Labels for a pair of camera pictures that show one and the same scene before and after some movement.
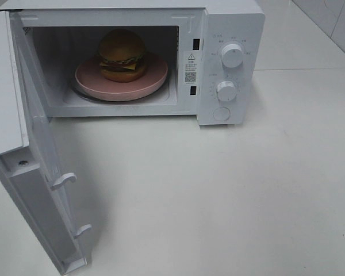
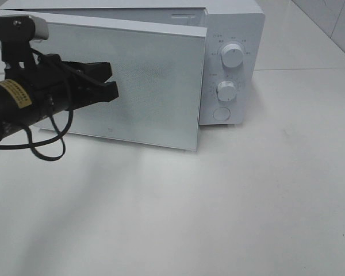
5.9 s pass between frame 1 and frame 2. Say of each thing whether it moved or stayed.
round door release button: stayed
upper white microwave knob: stayed
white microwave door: moved
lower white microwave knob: stayed
